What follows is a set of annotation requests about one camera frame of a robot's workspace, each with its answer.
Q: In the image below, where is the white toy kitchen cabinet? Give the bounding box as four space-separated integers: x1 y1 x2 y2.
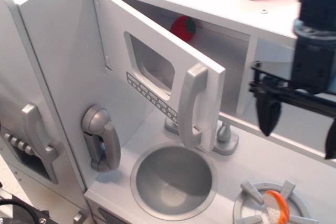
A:
1 0 335 223

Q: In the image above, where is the grey toy fridge handle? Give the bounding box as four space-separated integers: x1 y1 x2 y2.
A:
21 102 62 164

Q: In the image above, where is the grey fridge dispenser panel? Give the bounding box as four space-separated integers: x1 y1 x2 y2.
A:
1 127 57 184

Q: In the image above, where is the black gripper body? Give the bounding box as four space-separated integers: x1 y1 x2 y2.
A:
250 36 335 118

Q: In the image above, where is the white toy microwave door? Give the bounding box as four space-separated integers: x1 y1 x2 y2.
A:
94 0 225 151

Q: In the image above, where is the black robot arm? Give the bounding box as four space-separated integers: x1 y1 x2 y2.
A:
250 0 335 136

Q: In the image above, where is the grey toy faucet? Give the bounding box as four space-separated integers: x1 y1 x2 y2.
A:
164 116 240 156

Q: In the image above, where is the red toy strawberry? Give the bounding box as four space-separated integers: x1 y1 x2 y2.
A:
170 16 196 42

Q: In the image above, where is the grey round toy sink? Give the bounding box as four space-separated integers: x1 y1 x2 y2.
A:
130 142 218 221

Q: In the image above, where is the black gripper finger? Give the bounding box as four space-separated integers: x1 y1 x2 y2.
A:
256 91 281 136
324 117 336 160

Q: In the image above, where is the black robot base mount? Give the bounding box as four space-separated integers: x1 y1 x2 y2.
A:
1 188 57 223

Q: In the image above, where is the orange salmon sushi toy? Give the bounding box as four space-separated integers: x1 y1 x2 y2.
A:
262 190 290 224

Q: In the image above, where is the grey toy stove burner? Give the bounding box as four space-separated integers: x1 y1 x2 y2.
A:
233 180 319 223

